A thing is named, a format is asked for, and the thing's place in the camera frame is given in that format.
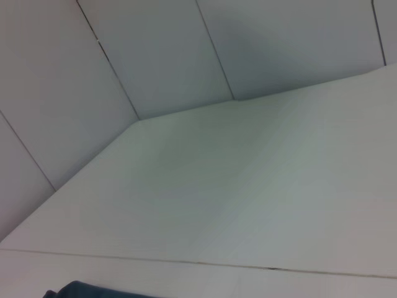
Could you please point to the teal blue FREE t-shirt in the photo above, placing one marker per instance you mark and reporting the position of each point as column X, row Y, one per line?
column 80, row 290

